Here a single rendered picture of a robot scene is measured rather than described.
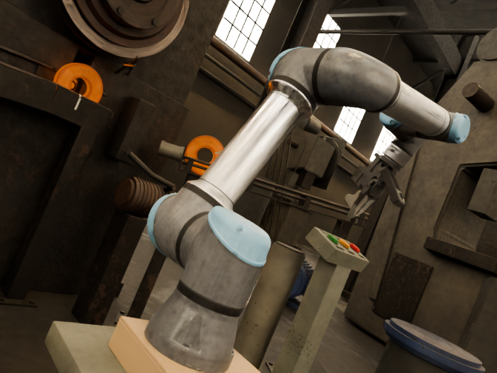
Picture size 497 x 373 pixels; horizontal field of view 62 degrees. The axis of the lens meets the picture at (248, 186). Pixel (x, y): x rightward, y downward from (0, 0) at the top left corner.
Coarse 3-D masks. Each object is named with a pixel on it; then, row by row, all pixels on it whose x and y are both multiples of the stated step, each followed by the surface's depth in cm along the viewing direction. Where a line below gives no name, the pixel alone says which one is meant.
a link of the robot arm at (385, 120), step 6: (384, 114) 113; (384, 120) 112; (390, 120) 111; (384, 126) 116; (390, 126) 112; (396, 126) 111; (402, 126) 111; (396, 132) 114; (402, 132) 113; (408, 132) 111; (414, 132) 109; (402, 138) 117; (408, 138) 117
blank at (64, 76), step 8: (72, 64) 133; (80, 64) 135; (64, 72) 132; (72, 72) 134; (80, 72) 135; (88, 72) 137; (96, 72) 139; (56, 80) 131; (64, 80) 133; (72, 80) 134; (88, 80) 138; (96, 80) 140; (56, 88) 132; (88, 88) 140; (96, 88) 140; (88, 96) 139; (96, 96) 141
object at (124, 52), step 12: (60, 0) 127; (72, 0) 126; (72, 12) 127; (72, 24) 133; (84, 24) 130; (180, 24) 152; (84, 36) 135; (96, 36) 133; (168, 36) 150; (108, 48) 137; (120, 48) 139; (132, 48) 142; (144, 48) 145; (156, 48) 148
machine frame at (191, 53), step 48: (0, 0) 122; (48, 0) 135; (192, 0) 170; (48, 48) 134; (192, 48) 176; (144, 96) 161; (0, 144) 132; (48, 144) 141; (96, 144) 153; (144, 144) 166; (0, 192) 135; (96, 192) 158; (0, 240) 139; (96, 240) 163; (48, 288) 155
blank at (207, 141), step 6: (198, 138) 159; (204, 138) 160; (210, 138) 160; (192, 144) 159; (198, 144) 160; (204, 144) 160; (210, 144) 160; (216, 144) 161; (186, 150) 159; (192, 150) 159; (198, 150) 160; (216, 150) 161; (192, 156) 159; (216, 156) 161; (210, 162) 161; (192, 168) 160; (198, 168) 160; (198, 174) 160
